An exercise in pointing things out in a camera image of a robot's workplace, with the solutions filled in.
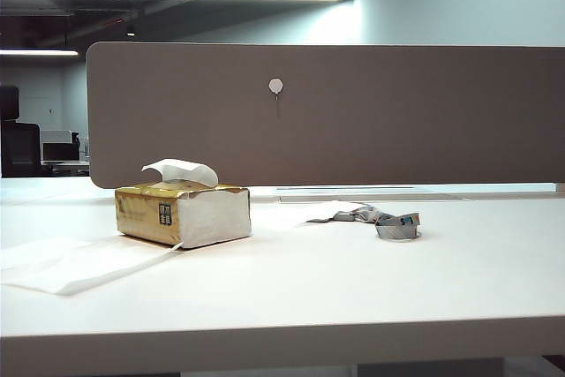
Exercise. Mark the short ceiling light strip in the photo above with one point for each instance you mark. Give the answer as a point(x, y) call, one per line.
point(39, 52)

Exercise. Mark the gold tissue pack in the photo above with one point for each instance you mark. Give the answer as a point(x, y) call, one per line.
point(150, 213)

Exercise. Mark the brown desk divider panel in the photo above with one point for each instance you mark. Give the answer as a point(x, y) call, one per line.
point(397, 121)

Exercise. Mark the black office chair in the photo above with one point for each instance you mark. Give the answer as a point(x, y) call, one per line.
point(20, 147)

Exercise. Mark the computer monitor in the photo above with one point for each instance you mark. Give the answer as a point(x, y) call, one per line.
point(62, 149)

